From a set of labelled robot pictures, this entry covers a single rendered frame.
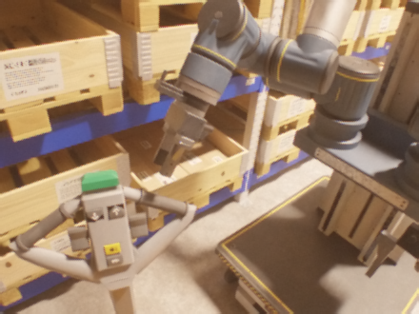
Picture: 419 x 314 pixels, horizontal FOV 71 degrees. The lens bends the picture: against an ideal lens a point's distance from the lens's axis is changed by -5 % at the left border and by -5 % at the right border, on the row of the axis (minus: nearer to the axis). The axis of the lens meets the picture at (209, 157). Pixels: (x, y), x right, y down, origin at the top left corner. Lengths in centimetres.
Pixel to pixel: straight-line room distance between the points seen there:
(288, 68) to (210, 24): 22
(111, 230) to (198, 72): 40
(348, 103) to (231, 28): 83
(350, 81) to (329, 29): 58
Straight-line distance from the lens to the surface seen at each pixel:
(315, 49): 78
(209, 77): 66
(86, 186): 71
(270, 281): 184
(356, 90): 137
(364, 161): 145
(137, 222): 76
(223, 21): 67
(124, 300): 95
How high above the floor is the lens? 187
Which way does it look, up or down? 36 degrees down
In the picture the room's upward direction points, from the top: 5 degrees clockwise
